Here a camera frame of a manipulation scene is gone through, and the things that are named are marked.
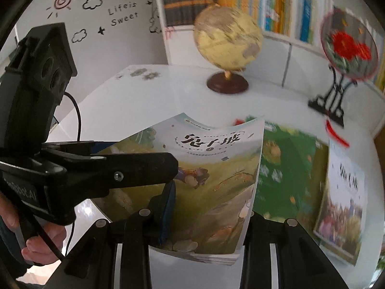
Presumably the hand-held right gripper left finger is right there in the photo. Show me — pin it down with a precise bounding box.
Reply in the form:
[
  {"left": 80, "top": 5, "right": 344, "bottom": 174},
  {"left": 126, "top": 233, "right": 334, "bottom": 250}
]
[{"left": 62, "top": 180, "right": 178, "bottom": 289}]

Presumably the dark green picture book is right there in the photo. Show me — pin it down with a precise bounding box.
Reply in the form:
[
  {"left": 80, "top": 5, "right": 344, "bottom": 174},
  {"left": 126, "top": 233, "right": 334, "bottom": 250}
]
[{"left": 251, "top": 116, "right": 330, "bottom": 242}]

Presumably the red tassel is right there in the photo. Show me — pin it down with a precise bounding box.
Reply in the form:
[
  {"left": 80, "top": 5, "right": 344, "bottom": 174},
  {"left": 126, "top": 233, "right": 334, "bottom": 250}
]
[{"left": 325, "top": 120, "right": 350, "bottom": 148}]

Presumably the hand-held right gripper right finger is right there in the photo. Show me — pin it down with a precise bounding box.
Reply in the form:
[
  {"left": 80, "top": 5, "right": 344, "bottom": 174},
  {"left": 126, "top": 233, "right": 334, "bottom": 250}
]
[{"left": 241, "top": 211, "right": 353, "bottom": 289}]

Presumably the white bookshelf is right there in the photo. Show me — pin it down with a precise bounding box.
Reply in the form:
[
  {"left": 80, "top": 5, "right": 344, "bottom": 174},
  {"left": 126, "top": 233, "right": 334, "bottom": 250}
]
[{"left": 152, "top": 0, "right": 385, "bottom": 140}]

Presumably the row of dark grey books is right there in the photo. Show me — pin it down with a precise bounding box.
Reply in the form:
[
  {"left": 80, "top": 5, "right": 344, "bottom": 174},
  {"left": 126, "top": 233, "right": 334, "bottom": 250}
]
[{"left": 160, "top": 0, "right": 218, "bottom": 27}]

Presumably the black cable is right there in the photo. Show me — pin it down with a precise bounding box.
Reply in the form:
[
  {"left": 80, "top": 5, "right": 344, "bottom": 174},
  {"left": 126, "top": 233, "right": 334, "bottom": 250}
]
[{"left": 62, "top": 92, "right": 82, "bottom": 256}]

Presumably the yellow desk globe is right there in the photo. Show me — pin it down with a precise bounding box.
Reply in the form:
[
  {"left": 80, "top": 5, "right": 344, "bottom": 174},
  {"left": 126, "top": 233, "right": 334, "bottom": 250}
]
[{"left": 192, "top": 4, "right": 264, "bottom": 94}]

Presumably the round red flower ornament stand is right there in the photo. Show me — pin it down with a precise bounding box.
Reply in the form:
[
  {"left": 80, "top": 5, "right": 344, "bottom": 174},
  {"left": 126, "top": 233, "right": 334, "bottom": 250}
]
[{"left": 308, "top": 6, "right": 380, "bottom": 127}]

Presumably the row of yellow orange books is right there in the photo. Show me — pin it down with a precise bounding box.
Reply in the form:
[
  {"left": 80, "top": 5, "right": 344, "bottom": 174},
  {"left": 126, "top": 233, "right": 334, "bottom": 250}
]
[{"left": 215, "top": 0, "right": 292, "bottom": 36}]

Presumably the row of blue white books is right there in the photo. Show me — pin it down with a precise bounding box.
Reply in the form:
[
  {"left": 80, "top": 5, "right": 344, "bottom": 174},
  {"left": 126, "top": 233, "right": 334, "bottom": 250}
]
[{"left": 296, "top": 0, "right": 335, "bottom": 45}]

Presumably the white picture book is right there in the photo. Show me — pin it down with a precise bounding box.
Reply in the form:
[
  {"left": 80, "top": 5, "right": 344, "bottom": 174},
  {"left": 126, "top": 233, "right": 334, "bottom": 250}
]
[{"left": 313, "top": 138, "right": 369, "bottom": 267}]

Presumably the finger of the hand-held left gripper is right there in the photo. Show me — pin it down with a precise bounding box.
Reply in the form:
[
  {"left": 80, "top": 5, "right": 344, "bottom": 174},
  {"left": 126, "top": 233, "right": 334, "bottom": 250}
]
[
  {"left": 41, "top": 140, "right": 106, "bottom": 161},
  {"left": 62, "top": 152, "right": 179, "bottom": 208}
]

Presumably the yellow green picture book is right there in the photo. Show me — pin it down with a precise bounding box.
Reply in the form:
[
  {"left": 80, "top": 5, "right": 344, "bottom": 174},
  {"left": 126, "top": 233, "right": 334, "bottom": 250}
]
[{"left": 90, "top": 113, "right": 266, "bottom": 267}]

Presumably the person's left hand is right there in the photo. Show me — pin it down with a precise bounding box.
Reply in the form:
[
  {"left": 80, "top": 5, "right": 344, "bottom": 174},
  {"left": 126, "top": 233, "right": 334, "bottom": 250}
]
[{"left": 0, "top": 193, "right": 67, "bottom": 267}]

